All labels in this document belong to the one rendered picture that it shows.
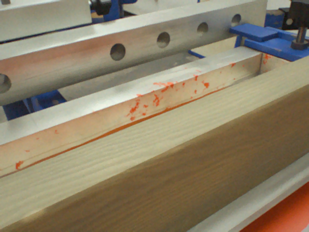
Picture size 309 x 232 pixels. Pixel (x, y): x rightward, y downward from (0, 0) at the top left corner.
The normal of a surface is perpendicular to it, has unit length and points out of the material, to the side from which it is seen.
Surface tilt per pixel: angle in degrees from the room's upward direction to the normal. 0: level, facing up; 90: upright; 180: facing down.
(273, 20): 90
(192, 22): 89
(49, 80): 89
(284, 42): 1
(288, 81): 1
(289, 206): 1
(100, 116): 89
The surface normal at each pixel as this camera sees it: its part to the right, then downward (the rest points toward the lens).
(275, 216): -0.05, -0.84
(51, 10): 0.55, 0.44
